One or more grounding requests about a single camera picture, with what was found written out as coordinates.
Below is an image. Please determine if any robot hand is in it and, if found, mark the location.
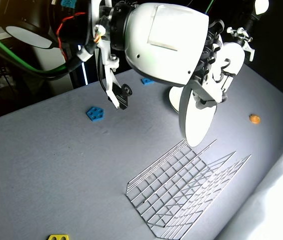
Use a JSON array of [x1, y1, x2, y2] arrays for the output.
[[212, 41, 247, 103], [123, 2, 230, 110]]

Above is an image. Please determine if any white plate with dark rim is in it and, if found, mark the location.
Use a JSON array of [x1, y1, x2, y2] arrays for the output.
[[178, 82, 219, 148], [168, 86, 184, 113]]

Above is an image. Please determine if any orange swirl toy pastry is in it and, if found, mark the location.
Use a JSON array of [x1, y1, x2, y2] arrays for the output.
[[248, 113, 262, 125]]

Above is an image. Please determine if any blue pentagon block with holes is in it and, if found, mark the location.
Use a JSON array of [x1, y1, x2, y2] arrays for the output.
[[85, 106, 106, 123]]

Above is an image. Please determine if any white backdrop sheet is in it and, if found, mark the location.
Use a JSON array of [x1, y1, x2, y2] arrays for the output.
[[213, 139, 283, 240]]

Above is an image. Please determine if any grey table cloth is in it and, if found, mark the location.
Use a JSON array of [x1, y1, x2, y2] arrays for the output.
[[0, 59, 283, 240]]

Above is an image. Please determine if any yellow block with holes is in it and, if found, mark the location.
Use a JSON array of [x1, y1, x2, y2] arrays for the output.
[[47, 234, 70, 240]]

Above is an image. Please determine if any white wire dish rack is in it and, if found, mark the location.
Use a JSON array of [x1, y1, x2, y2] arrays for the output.
[[125, 138, 252, 240]]

